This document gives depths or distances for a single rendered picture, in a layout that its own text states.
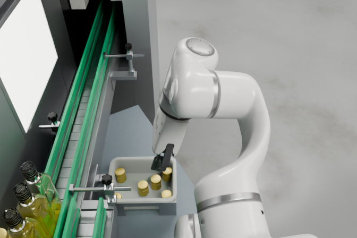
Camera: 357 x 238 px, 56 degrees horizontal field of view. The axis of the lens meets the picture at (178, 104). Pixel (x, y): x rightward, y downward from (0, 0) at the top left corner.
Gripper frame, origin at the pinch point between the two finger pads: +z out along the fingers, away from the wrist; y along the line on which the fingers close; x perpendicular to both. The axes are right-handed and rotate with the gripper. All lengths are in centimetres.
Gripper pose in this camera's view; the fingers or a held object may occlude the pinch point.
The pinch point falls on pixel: (160, 154)
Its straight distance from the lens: 74.2
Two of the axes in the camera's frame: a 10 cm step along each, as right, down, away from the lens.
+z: -2.6, 7.1, 6.5
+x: 9.7, 1.8, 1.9
